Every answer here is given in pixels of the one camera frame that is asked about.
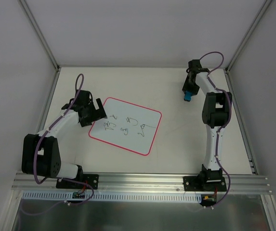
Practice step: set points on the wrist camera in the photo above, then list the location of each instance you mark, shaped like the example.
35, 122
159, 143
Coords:
84, 98
194, 65

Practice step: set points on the aluminium frame post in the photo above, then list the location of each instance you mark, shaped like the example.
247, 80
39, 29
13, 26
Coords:
38, 32
258, 17

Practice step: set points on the aluminium mounting rail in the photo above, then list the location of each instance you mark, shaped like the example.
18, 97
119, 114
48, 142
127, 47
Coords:
150, 183

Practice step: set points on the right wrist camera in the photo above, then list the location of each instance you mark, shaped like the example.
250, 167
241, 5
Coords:
194, 65

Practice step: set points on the white slotted cable duct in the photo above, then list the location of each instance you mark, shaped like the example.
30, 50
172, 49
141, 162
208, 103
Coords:
113, 196

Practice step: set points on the left aluminium frame post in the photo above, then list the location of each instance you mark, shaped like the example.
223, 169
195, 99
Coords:
38, 32

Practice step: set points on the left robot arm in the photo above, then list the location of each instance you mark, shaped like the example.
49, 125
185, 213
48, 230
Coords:
41, 153

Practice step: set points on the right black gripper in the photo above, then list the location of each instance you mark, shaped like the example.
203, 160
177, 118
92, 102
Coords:
190, 86

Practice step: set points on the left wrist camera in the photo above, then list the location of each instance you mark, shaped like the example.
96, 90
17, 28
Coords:
84, 98

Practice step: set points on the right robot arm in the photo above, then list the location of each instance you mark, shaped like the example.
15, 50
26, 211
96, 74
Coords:
216, 115

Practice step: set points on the right aluminium frame post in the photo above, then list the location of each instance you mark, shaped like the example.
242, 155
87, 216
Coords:
258, 17

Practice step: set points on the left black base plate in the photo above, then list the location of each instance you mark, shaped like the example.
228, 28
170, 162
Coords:
79, 182

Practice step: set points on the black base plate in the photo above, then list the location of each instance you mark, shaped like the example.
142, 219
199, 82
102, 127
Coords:
79, 182
196, 183

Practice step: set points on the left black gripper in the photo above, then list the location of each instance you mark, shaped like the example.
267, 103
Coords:
95, 115

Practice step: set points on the pink-framed whiteboard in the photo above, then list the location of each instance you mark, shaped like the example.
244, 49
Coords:
128, 126

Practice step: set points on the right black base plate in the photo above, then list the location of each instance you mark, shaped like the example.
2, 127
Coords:
196, 183

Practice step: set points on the blue whiteboard eraser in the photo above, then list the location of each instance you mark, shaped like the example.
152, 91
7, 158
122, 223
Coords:
187, 96

